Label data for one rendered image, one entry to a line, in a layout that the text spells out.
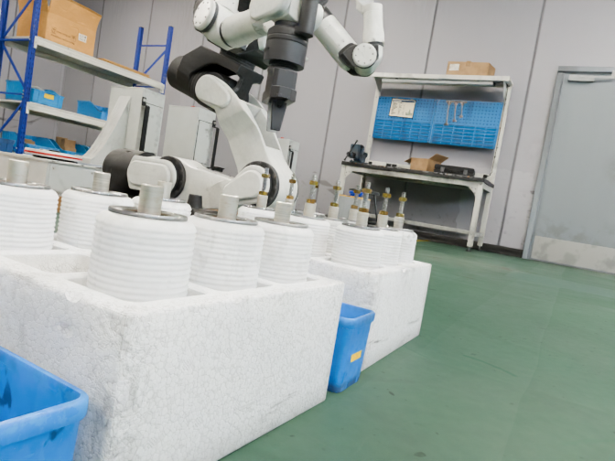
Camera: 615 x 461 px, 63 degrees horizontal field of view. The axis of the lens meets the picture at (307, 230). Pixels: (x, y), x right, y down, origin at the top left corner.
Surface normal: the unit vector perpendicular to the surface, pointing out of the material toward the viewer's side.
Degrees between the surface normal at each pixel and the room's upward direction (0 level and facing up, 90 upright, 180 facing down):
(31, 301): 90
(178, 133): 90
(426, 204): 90
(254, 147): 90
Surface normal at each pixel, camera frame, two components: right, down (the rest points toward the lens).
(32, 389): -0.51, -0.06
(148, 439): 0.84, 0.18
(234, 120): -0.33, 0.39
